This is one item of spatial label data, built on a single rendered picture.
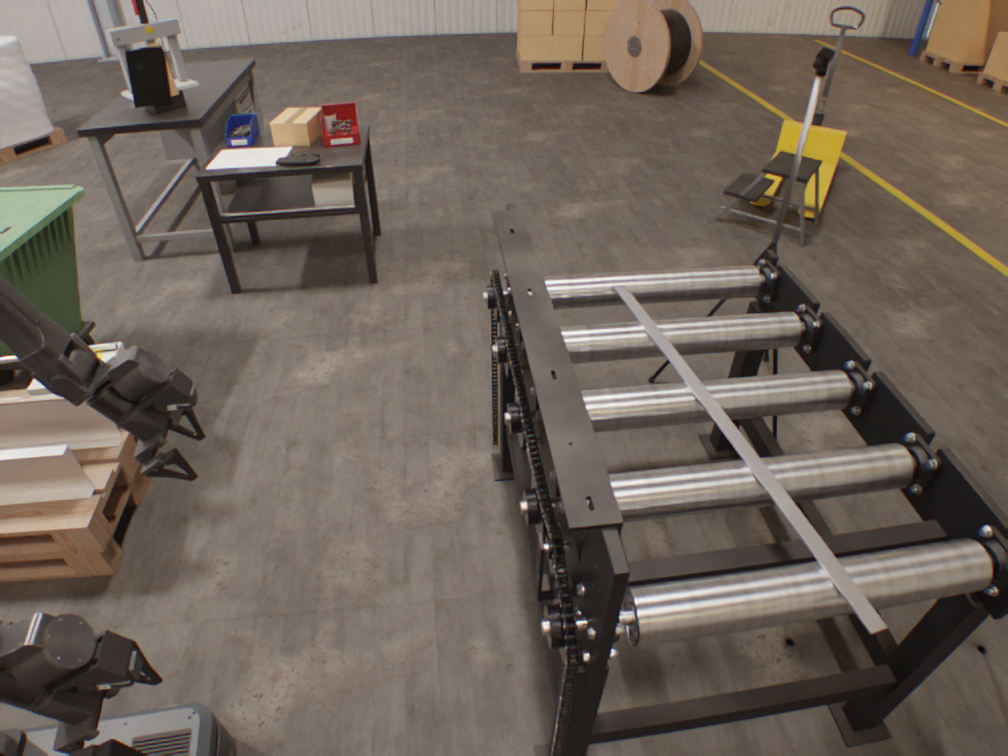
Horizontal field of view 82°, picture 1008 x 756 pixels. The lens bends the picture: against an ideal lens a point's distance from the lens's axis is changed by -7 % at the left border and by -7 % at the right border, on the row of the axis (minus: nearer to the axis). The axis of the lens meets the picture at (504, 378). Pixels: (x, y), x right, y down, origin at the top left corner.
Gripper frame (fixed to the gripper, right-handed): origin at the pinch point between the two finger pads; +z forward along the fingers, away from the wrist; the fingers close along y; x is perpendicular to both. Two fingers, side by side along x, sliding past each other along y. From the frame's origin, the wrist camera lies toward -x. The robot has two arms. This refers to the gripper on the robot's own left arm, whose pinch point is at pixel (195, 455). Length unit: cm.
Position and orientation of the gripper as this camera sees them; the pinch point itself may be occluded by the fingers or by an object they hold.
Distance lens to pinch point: 118.2
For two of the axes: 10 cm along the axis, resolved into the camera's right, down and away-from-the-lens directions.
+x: -8.5, 5.1, 1.7
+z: 4.9, 6.0, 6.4
